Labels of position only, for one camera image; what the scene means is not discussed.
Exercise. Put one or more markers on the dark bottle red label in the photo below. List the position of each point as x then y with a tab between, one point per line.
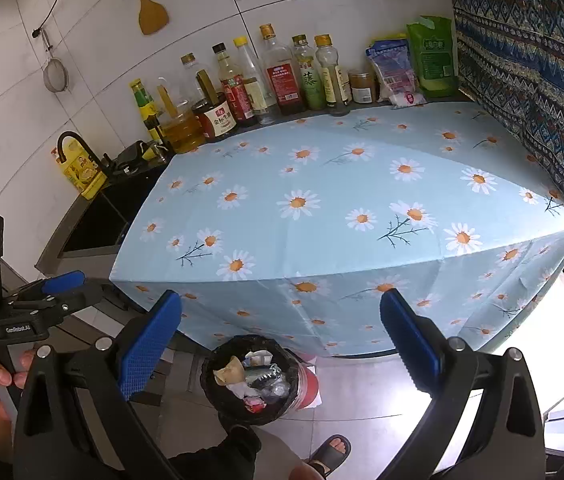
237	95

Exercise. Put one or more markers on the bottle with green label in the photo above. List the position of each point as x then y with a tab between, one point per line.
309	82

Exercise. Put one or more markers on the white tissue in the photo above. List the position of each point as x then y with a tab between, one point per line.
242	391

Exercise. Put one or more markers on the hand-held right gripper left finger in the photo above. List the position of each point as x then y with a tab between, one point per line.
151	345

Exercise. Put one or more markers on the black sink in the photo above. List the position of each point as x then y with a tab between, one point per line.
94	222

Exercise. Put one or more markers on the blue patterned curtain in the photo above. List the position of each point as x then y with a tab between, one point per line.
517	60

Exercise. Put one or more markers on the black faucet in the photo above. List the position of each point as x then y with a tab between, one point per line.
89	152

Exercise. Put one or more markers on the red white wrapper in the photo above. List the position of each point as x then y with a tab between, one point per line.
254	405

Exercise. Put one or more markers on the clear bottle with yellow cap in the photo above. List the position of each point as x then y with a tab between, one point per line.
257	90

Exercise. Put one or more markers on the white paper sheet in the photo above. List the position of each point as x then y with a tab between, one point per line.
257	357

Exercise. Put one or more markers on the small glass jar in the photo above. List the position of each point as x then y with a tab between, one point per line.
362	87

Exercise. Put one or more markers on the daisy print tablecloth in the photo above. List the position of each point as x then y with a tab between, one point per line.
337	210

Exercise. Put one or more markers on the green packet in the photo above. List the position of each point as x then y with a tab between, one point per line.
432	60

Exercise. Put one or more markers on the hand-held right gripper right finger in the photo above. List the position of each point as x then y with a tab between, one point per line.
407	340

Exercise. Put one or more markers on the clear bottle red label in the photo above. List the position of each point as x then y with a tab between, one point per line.
282	80

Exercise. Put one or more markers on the person's leg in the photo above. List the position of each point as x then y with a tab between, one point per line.
221	452

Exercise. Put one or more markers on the metal strainer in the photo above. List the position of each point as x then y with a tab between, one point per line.
56	77

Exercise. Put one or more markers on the bottle with pale yellow label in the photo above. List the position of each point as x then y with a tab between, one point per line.
332	80

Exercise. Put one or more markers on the green bottle with yellow cap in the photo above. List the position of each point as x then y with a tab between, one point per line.
145	110

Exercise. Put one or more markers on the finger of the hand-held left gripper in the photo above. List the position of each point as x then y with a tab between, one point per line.
64	281
81	296

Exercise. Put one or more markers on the black sink caddy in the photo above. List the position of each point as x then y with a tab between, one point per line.
134	157

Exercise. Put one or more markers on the clear plastic snack bag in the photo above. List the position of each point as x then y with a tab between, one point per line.
394	75

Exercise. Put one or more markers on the person's foot in sandal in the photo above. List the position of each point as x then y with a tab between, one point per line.
332	452

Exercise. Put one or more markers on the beige paper cup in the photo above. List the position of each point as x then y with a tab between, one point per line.
232	370

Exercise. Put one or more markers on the red bin with black bag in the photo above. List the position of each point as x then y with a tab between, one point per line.
211	395

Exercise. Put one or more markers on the clear cooking oil jug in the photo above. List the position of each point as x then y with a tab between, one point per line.
181	132

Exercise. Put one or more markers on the dark sauce jug red label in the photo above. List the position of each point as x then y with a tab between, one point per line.
216	120

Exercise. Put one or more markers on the yellow dish soap bottle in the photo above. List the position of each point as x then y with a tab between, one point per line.
81	172

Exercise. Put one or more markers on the clear bottle with gold cap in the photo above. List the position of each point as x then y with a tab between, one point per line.
191	72

